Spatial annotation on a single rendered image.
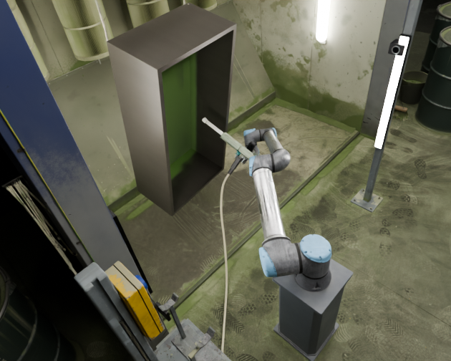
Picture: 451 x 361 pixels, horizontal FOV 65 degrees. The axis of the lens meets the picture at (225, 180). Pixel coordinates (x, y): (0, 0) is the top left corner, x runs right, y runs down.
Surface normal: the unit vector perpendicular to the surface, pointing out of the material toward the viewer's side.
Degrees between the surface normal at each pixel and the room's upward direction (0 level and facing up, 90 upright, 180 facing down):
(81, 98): 57
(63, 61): 90
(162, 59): 12
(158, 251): 0
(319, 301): 0
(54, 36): 90
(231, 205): 0
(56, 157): 90
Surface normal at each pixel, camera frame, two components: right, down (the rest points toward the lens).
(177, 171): 0.06, -0.63
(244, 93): 0.55, -0.04
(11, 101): 0.72, 0.43
